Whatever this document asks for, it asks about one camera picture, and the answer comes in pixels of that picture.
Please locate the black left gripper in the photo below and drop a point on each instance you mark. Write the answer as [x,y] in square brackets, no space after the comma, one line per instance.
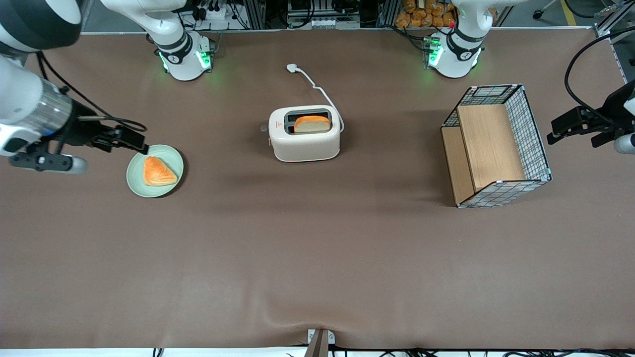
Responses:
[611,110]

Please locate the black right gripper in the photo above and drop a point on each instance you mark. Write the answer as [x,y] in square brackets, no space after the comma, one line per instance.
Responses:
[83,130]

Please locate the cream white toaster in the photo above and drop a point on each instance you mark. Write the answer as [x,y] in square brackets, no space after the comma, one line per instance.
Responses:
[305,146]

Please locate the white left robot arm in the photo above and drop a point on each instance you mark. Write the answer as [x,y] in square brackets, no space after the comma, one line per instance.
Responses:
[459,54]

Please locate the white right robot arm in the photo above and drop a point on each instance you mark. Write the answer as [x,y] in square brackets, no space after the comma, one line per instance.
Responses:
[20,99]

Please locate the pale green round plate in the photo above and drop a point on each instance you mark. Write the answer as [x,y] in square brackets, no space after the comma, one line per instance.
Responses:
[136,178]

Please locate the triangular orange pastry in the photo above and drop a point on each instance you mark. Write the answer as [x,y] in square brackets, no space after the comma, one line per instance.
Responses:
[158,172]

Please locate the white power strip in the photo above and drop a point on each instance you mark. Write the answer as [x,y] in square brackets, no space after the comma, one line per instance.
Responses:
[218,12]

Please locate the bag of orange buns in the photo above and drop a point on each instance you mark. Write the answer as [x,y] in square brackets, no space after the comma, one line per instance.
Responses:
[421,17]

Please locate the bread slice with orange crust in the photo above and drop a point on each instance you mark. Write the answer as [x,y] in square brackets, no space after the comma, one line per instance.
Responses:
[312,125]

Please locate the brown table cover mat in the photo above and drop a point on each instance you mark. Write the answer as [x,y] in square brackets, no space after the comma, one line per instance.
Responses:
[317,248]

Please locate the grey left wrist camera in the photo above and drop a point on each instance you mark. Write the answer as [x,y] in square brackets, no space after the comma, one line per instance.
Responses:
[626,144]

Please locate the aluminium frame strut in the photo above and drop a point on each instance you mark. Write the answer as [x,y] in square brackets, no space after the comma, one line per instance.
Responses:
[603,25]

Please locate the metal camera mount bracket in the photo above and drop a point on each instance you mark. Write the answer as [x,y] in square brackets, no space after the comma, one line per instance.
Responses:
[320,344]

